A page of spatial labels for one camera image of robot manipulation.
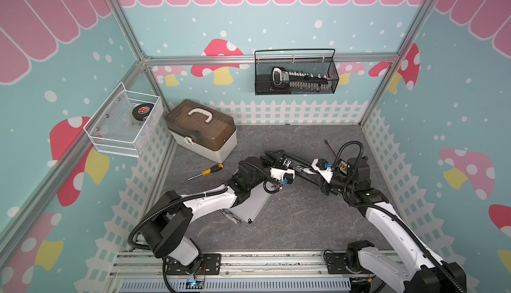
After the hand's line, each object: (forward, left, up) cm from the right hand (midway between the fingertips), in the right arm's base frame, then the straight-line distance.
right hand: (309, 171), depth 79 cm
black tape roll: (+20, +67, +16) cm, 72 cm away
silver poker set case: (-12, +25, -12) cm, 31 cm away
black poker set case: (0, +3, +2) cm, 3 cm away
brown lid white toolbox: (+20, +43, +3) cm, 48 cm away
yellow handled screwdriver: (+11, +46, -16) cm, 50 cm away
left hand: (+6, +11, +2) cm, 13 cm away
